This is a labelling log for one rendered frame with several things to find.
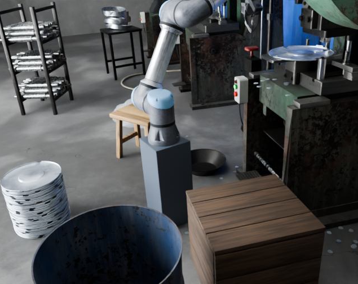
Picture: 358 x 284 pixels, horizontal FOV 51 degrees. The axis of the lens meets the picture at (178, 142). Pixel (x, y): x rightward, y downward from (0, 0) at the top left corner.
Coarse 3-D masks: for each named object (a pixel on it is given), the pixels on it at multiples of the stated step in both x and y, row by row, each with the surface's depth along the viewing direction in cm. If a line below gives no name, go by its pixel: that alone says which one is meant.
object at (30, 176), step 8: (16, 168) 195; (24, 168) 194; (32, 168) 194; (40, 168) 193; (48, 168) 193; (56, 168) 192; (8, 176) 188; (16, 176) 187; (24, 176) 186; (32, 176) 185; (40, 176) 185; (48, 176) 185; (56, 176) 185; (8, 184) 181; (16, 184) 180; (24, 184) 180; (32, 184) 179; (40, 184) 179
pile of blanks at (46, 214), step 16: (16, 192) 174; (32, 192) 175; (48, 192) 182; (64, 192) 192; (16, 208) 179; (32, 208) 181; (48, 208) 183; (64, 208) 193; (16, 224) 185; (32, 224) 182; (48, 224) 185
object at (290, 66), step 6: (264, 54) 176; (270, 60) 167; (276, 60) 165; (282, 60) 165; (288, 60) 166; (288, 66) 176; (294, 66) 171; (300, 66) 171; (306, 66) 171; (288, 72) 177; (294, 72) 172; (288, 78) 178; (294, 78) 173; (294, 84) 174
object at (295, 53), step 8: (280, 48) 184; (288, 48) 183; (296, 48) 182; (304, 48) 181; (312, 48) 180; (320, 48) 179; (272, 56) 171; (280, 56) 170; (288, 56) 169; (296, 56) 168; (304, 56) 167; (312, 56) 166; (320, 56) 165; (328, 56) 162
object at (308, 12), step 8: (304, 0) 169; (304, 8) 167; (312, 8) 165; (304, 16) 168; (312, 16) 162; (320, 16) 161; (304, 24) 169; (312, 24) 163; (320, 24) 162; (328, 24) 162; (336, 24) 163
